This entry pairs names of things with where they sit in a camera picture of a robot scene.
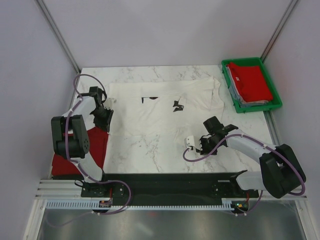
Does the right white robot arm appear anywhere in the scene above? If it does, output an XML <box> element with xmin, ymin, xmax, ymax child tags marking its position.
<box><xmin>197</xmin><ymin>116</ymin><xmax>307</xmax><ymax>199</ymax></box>

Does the red t shirt in bin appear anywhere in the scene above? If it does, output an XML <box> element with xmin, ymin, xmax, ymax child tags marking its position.
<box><xmin>226</xmin><ymin>62</ymin><xmax>274</xmax><ymax>102</ymax></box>

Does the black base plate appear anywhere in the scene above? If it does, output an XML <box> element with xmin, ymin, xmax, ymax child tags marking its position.
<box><xmin>81</xmin><ymin>172</ymin><xmax>259</xmax><ymax>207</ymax></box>

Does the folded red t shirt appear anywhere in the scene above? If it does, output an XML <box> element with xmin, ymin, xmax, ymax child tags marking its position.
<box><xmin>51</xmin><ymin>126</ymin><xmax>109</xmax><ymax>178</ymax></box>

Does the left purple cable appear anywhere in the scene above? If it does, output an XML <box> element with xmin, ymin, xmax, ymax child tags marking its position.
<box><xmin>64</xmin><ymin>73</ymin><xmax>108</xmax><ymax>161</ymax></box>

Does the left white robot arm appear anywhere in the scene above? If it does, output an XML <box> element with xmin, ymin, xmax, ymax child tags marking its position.
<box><xmin>51</xmin><ymin>86</ymin><xmax>114</xmax><ymax>197</ymax></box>

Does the aluminium frame rail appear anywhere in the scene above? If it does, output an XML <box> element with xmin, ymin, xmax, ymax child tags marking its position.
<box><xmin>34</xmin><ymin>178</ymin><xmax>308</xmax><ymax>201</ymax></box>

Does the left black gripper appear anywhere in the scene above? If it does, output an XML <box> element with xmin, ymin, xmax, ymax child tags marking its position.
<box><xmin>90</xmin><ymin>106</ymin><xmax>114</xmax><ymax>133</ymax></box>

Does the green plastic bin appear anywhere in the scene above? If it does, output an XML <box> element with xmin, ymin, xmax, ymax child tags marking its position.
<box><xmin>221</xmin><ymin>57</ymin><xmax>283</xmax><ymax>114</ymax></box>

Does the light blue cable duct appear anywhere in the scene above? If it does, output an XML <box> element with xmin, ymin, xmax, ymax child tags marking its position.
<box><xmin>45</xmin><ymin>199</ymin><xmax>234</xmax><ymax>211</ymax></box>

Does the white printed t shirt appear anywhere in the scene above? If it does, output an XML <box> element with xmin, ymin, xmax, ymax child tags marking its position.
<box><xmin>109</xmin><ymin>76</ymin><xmax>224</xmax><ymax>145</ymax></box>

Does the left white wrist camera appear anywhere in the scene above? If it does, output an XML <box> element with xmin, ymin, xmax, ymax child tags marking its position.
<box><xmin>103</xmin><ymin>98</ymin><xmax>118</xmax><ymax>110</ymax></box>

